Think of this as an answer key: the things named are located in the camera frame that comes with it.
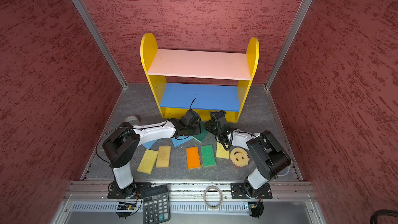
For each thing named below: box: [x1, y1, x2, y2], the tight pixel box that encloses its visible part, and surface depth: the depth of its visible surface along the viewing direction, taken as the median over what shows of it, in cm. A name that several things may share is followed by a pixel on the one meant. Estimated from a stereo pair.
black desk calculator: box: [142, 184, 171, 224], surface depth 70 cm
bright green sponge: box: [200, 144, 217, 168], surface depth 86 cm
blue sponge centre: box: [171, 135, 194, 148], surface depth 91 cm
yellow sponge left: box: [136, 149, 159, 175], surface depth 83 cm
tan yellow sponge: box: [155, 145, 172, 168], surface depth 85 cm
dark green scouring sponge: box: [192, 122, 208, 144], surface depth 91 cm
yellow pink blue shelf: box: [139, 33, 260, 123], surface depth 78 cm
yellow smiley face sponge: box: [229, 147, 250, 168], surface depth 83 cm
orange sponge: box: [186, 146, 202, 170], surface depth 87 cm
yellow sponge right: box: [216, 141, 230, 159], surface depth 87 cm
